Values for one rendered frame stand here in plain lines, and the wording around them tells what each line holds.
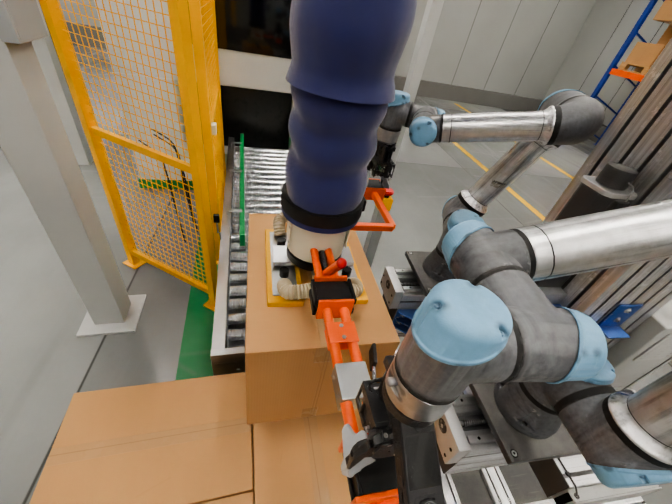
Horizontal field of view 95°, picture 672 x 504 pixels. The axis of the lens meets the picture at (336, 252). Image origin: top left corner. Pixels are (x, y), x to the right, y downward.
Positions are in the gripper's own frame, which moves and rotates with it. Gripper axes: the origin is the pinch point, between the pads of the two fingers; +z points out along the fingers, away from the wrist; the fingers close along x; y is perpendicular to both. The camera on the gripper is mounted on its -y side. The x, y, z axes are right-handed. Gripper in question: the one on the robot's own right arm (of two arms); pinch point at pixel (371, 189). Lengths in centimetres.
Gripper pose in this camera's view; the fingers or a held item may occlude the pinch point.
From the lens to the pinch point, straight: 123.5
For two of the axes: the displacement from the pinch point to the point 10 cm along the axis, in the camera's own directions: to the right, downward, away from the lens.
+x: 9.7, -0.1, 2.4
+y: 1.9, 6.5, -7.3
